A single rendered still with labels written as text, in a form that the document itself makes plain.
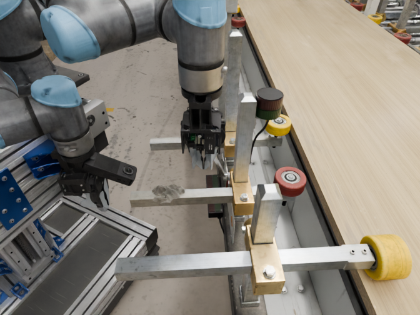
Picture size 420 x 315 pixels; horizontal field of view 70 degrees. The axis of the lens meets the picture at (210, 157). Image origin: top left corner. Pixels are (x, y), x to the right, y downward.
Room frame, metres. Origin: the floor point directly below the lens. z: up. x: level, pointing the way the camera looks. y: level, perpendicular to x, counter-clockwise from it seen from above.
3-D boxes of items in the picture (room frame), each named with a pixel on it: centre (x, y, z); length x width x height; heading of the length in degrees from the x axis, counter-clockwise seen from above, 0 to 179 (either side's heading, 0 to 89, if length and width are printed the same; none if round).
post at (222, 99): (1.08, -0.05, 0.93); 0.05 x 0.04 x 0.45; 3
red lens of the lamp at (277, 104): (0.58, -0.13, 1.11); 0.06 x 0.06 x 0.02
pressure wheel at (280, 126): (0.79, -0.22, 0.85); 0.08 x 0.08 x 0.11
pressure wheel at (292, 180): (0.54, -0.21, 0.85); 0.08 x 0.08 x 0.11
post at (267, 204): (0.32, -0.10, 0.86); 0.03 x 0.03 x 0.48; 3
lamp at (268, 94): (0.58, -0.13, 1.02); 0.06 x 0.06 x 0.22; 3
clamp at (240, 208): (0.55, -0.09, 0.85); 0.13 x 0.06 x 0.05; 3
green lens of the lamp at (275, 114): (0.58, -0.13, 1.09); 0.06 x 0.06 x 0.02
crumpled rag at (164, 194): (0.52, 0.11, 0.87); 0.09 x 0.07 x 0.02; 93
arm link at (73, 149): (0.49, 0.28, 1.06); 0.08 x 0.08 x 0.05
